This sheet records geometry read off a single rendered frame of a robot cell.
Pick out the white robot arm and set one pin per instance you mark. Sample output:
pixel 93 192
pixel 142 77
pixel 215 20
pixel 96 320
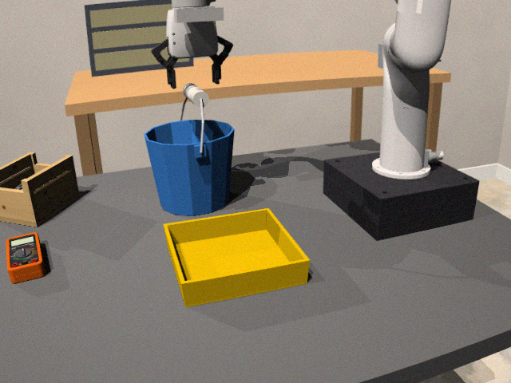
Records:
pixel 415 42

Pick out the yellow shallow tray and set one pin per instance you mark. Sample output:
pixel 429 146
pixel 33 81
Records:
pixel 212 248

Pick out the orange digital multimeter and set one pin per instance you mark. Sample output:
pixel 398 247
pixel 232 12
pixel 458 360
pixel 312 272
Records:
pixel 27 263

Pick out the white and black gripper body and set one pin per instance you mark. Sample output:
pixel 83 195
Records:
pixel 191 39

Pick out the wooden crate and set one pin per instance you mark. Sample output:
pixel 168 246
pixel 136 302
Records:
pixel 34 202

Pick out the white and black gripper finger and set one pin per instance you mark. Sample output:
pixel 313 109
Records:
pixel 218 60
pixel 171 73

